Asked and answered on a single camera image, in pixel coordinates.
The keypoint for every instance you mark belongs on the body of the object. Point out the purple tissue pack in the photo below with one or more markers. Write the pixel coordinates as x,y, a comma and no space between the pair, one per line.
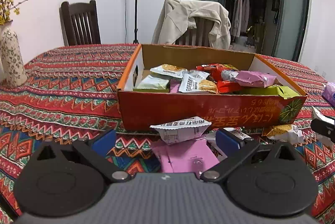
329,93

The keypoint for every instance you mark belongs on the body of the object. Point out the chair with beige jacket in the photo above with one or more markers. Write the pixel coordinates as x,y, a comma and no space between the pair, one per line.
197,36

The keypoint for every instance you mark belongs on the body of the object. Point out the red orange snack bag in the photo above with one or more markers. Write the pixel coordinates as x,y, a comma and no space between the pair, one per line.
223,75

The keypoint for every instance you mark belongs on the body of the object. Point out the green white protein bar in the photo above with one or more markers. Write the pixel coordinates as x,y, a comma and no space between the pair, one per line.
223,154

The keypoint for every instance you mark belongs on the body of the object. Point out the pale green snack packet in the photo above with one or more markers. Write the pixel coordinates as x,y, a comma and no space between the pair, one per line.
152,84

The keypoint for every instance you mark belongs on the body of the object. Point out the orange cardboard pumpkin box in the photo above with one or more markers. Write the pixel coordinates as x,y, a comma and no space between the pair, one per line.
140,110

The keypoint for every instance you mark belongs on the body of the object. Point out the beige jacket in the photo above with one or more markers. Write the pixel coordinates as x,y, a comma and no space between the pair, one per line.
177,16

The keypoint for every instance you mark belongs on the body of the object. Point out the patterned red tablecloth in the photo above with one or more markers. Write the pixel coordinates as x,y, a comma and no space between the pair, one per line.
71,93

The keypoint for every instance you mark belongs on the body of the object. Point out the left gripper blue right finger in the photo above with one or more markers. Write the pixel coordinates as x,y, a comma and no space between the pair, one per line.
229,139

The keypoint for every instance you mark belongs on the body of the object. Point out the floral ceramic vase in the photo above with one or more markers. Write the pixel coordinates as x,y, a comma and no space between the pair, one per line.
11,57

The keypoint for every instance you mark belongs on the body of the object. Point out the pink snack packet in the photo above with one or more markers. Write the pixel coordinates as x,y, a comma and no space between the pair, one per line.
192,156
255,79

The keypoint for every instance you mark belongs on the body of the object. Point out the white yellow cracker packet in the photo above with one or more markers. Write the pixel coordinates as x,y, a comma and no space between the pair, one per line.
191,84
286,132
169,71

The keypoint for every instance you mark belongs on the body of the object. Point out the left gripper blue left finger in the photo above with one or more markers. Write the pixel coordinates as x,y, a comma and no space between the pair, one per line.
104,142

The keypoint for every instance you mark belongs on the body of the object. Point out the dark wooden chair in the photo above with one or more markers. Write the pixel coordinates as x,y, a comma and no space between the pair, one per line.
80,23

